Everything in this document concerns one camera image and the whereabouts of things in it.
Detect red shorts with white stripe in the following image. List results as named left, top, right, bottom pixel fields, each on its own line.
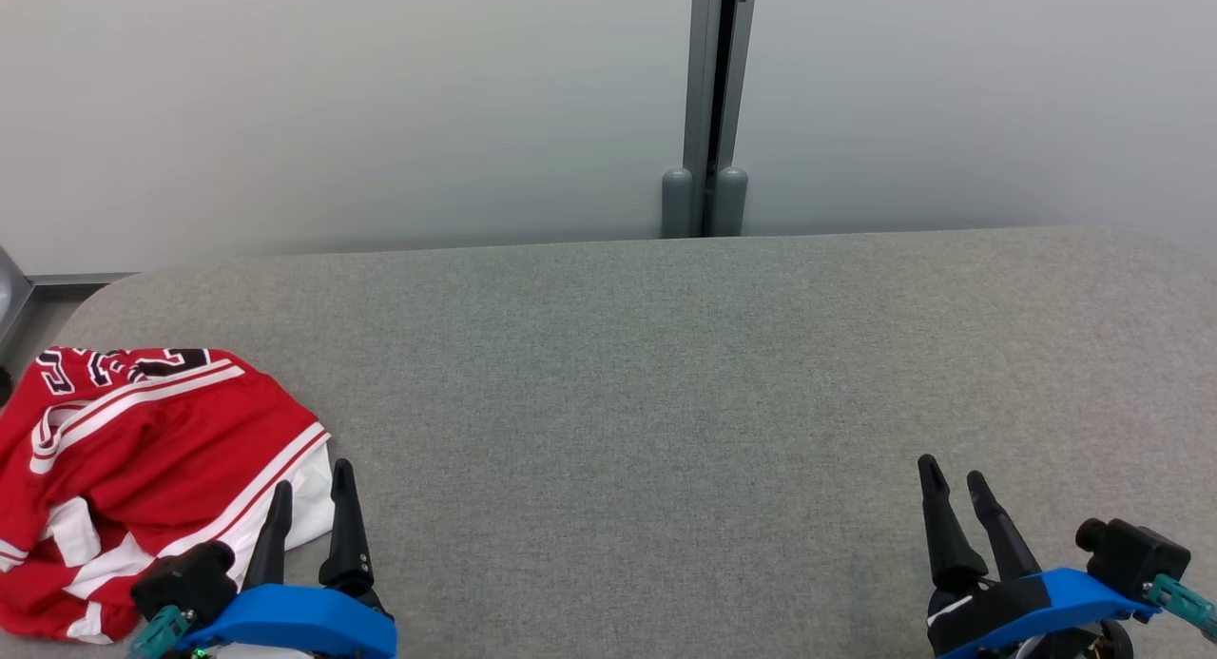
left=0, top=429, right=336, bottom=645

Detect teal camera cable plug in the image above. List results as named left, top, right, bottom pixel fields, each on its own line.
left=1144, top=574, right=1217, bottom=645
left=127, top=603, right=198, bottom=659

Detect electronics rack with cables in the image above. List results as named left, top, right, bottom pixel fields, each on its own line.
left=0, top=244, right=137, bottom=358

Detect teal left camera cable plug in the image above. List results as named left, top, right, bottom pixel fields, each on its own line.
left=127, top=603, right=198, bottom=659

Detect red basketball jersey number 23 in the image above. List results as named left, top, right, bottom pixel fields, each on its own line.
left=0, top=346, right=321, bottom=555

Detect blue covered left gripper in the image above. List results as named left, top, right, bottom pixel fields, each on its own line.
left=179, top=458, right=398, bottom=659

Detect blue covered right gripper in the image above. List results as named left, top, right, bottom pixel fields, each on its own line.
left=917, top=454, right=1161, bottom=659

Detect teal right camera cable plug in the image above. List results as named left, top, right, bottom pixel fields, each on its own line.
left=1144, top=574, right=1217, bottom=645

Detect grey vertical partition post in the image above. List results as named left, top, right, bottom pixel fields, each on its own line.
left=682, top=0, right=759, bottom=239

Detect grey cylinder post foot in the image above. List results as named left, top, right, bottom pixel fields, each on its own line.
left=662, top=167, right=695, bottom=240
left=713, top=165, right=749, bottom=238

